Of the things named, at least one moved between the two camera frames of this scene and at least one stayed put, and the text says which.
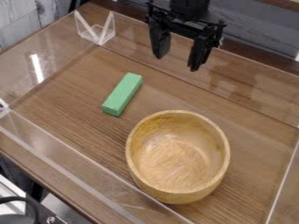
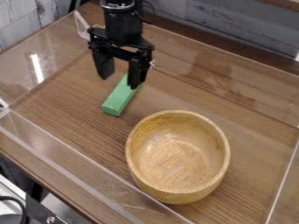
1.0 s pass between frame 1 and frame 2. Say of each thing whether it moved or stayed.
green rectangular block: stayed
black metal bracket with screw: stayed
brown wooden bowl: stayed
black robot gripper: moved
